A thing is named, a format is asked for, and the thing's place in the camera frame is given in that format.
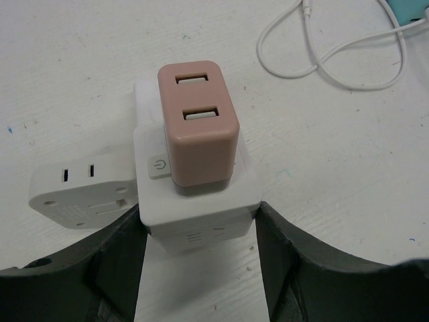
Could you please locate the white square plug adapter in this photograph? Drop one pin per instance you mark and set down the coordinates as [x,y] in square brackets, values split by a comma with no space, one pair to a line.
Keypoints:
[88,193]

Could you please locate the pink dual usb charger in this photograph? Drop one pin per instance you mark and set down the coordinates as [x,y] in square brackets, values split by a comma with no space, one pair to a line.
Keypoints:
[201,126]

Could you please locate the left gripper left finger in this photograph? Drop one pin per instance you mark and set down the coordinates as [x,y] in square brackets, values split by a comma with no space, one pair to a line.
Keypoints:
[95,279]

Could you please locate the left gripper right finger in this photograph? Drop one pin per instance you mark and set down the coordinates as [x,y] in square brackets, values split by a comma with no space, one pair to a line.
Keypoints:
[306,277]

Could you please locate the white cube power socket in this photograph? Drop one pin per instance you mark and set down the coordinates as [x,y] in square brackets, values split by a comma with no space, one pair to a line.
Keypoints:
[182,221]

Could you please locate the teal usb charger plug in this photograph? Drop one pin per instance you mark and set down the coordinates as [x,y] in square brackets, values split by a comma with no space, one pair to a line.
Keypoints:
[408,11]

